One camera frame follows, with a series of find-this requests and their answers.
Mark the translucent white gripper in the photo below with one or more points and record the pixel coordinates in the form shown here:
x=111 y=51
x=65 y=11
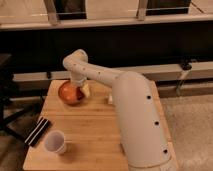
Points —
x=85 y=89

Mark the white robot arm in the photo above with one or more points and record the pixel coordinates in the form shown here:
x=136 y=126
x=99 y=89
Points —
x=142 y=135

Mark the orange ceramic bowl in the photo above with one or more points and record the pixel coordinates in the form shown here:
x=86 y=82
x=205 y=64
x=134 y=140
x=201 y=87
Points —
x=67 y=94

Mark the white plastic bottle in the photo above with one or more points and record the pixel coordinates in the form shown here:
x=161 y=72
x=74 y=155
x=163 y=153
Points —
x=110 y=99

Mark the black white striped box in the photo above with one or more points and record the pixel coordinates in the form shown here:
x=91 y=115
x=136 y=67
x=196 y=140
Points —
x=37 y=132

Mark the white plastic cup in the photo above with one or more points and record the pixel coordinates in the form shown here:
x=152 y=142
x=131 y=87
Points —
x=54 y=142

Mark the black chair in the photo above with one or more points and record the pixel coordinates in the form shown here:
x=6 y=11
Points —
x=7 y=85

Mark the black clamp on rail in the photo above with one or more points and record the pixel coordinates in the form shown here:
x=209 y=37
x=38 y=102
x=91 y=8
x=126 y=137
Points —
x=187 y=64

